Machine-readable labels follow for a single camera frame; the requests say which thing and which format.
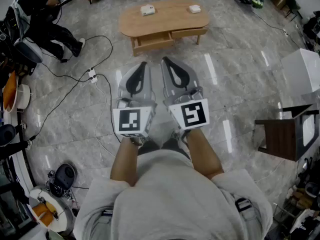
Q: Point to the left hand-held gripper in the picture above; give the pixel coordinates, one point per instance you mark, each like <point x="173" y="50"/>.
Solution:
<point x="128" y="120"/>

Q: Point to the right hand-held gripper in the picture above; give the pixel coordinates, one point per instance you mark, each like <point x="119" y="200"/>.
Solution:
<point x="195" y="114"/>

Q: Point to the wooden drawer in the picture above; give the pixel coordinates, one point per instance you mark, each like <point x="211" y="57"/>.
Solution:
<point x="188" y="32"/>
<point x="152" y="44"/>

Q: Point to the white rectangular box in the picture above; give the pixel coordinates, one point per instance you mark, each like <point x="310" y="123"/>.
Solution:
<point x="194" y="9"/>

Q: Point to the white plastic tissue pack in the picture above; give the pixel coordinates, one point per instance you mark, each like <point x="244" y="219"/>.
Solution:
<point x="148" y="10"/>

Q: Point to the person's right forearm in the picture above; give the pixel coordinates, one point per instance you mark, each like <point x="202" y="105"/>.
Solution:
<point x="202" y="154"/>

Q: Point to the person's left forearm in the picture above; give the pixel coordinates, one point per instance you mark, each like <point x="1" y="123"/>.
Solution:
<point x="125" y="159"/>

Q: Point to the oval wooden table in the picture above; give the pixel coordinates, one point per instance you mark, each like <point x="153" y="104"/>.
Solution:
<point x="170" y="17"/>

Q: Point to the white power strip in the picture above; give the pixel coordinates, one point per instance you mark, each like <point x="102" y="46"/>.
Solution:
<point x="92" y="76"/>
<point x="285" y="32"/>

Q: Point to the person's dark trousers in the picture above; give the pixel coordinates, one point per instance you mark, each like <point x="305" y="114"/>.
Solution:
<point x="155" y="147"/>

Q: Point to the dark wooden side table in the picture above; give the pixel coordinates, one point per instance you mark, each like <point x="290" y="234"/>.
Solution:
<point x="277" y="136"/>

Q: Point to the white round stool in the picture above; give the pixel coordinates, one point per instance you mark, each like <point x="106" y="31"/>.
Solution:
<point x="23" y="96"/>

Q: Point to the white oval backpack pod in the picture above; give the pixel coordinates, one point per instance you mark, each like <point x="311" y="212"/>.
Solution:
<point x="28" y="50"/>

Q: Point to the white square cabinet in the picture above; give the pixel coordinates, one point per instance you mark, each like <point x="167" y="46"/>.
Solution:
<point x="301" y="71"/>

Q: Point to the person's light grey shirt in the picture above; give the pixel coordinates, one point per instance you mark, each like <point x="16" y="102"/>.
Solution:
<point x="170" y="204"/>

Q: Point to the orange seat cushion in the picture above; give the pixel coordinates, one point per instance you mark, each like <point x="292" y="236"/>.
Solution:
<point x="10" y="91"/>

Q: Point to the grey white backpack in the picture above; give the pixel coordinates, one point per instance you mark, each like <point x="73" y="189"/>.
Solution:
<point x="18" y="11"/>

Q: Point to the white round table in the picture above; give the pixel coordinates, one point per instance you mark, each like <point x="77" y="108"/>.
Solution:
<point x="58" y="221"/>

